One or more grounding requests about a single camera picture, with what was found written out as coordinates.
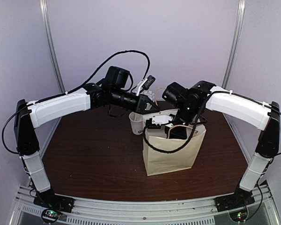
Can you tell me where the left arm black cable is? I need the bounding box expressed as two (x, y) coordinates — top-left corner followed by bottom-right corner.
(1, 50), (151, 155)

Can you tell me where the black plastic cup lid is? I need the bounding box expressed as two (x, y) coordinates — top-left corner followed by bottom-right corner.
(169, 127), (187, 140)

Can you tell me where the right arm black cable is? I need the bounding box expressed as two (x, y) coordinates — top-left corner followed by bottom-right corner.
(142, 110), (207, 154)

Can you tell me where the aluminium front rail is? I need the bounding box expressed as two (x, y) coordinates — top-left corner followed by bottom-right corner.
(7, 184), (281, 225)

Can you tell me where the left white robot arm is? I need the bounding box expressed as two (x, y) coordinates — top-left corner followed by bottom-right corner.
(14, 66), (160, 208)

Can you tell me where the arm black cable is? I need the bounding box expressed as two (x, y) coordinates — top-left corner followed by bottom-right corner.
(1, 50), (151, 155)
(142, 110), (207, 154)

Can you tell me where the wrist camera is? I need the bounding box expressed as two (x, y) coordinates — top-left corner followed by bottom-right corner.
(145, 115), (173, 129)
(134, 75), (156, 96)

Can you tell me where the white wrapped straws bundle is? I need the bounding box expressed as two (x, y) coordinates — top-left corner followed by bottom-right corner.
(144, 90), (156, 101)

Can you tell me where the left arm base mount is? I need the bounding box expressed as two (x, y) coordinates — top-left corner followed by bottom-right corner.
(33, 192), (74, 225)

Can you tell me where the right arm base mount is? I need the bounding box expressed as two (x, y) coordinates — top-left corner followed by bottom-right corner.
(214, 194), (255, 223)

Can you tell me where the aluminium frame post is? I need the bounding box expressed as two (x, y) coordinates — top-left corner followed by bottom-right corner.
(39, 0), (65, 93)
(222, 0), (246, 88)

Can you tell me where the left aluminium frame post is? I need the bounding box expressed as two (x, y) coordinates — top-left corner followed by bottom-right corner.
(39, 0), (65, 93)

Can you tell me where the right aluminium frame post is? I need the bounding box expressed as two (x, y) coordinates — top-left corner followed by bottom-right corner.
(222, 0), (246, 88)

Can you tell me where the white straw holder cup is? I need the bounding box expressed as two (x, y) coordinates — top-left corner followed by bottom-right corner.
(129, 112), (143, 135)

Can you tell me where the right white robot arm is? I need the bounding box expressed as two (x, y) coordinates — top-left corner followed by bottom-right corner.
(162, 81), (280, 207)

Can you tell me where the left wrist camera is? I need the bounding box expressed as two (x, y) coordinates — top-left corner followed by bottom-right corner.
(134, 75), (156, 96)

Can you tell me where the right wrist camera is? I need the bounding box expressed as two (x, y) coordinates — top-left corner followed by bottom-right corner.
(145, 115), (173, 129)

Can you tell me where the brown paper bag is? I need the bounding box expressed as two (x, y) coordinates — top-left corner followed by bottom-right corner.
(142, 87), (207, 177)

